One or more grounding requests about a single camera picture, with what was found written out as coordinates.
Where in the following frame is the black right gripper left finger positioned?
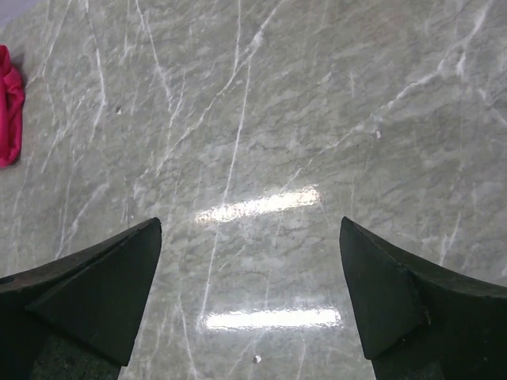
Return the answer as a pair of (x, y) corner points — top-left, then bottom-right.
(1, 218), (162, 379)

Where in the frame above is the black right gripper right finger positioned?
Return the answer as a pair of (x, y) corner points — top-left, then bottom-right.
(339, 218), (506, 379)

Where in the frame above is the folded magenta t shirt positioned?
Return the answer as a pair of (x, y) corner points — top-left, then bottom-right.
(0, 45), (25, 168)

